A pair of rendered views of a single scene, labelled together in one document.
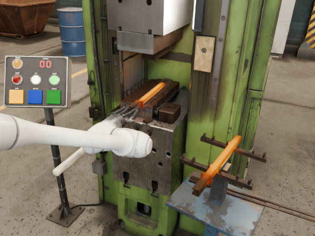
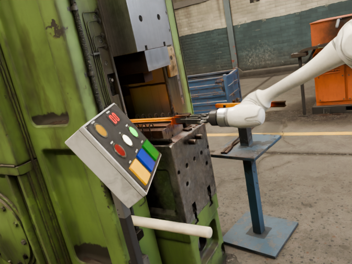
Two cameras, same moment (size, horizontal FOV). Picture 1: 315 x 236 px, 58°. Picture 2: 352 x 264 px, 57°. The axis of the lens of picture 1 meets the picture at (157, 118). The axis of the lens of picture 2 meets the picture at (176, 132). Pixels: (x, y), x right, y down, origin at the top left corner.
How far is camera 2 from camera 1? 2.02 m
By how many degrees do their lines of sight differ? 74
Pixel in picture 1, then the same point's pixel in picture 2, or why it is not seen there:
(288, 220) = not seen: hidden behind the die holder
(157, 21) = (166, 32)
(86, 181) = not seen: outside the picture
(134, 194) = (202, 223)
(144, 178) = (203, 192)
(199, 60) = (172, 67)
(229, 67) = (180, 67)
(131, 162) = (193, 185)
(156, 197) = (211, 204)
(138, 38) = (159, 53)
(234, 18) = (172, 29)
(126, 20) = (149, 37)
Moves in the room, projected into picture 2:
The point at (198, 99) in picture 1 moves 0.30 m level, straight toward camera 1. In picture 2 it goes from (176, 102) to (225, 95)
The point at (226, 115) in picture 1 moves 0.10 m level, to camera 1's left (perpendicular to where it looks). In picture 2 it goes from (189, 106) to (188, 109)
